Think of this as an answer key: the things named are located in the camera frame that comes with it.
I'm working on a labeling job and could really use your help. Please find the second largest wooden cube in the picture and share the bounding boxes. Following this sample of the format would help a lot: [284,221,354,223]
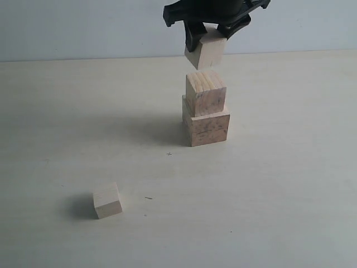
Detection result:
[186,70,226,117]

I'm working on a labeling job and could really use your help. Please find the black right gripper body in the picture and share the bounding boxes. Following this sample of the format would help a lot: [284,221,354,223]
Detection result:
[163,0,270,39]

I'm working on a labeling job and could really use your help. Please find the smallest wooden cube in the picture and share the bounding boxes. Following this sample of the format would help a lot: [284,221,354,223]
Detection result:
[93,182,123,219]

